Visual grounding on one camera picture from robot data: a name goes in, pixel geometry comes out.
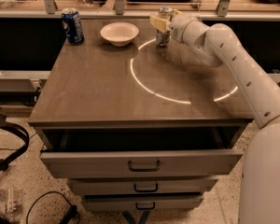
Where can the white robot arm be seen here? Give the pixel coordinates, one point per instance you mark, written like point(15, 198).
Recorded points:
point(216, 45)

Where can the bottom drawer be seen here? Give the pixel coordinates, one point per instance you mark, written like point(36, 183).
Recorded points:
point(144, 202)

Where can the top open drawer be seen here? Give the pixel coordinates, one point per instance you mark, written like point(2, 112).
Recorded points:
point(141, 153)

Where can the clear plastic bottle on floor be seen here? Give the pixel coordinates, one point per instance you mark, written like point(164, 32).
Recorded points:
point(12, 204)

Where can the white paper bowl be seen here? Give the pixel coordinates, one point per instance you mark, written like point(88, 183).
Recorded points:
point(119, 34)

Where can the silver redbull can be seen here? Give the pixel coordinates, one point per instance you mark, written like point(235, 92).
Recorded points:
point(162, 38)

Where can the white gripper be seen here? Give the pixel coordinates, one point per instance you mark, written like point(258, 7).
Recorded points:
point(179, 27)

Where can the grey drawer cabinet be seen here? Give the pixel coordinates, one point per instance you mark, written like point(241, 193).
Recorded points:
point(141, 86)

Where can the blue pepsi can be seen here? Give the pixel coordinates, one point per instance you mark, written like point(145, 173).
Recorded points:
point(72, 26)

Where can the middle drawer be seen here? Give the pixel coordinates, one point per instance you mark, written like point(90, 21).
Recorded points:
point(132, 186)

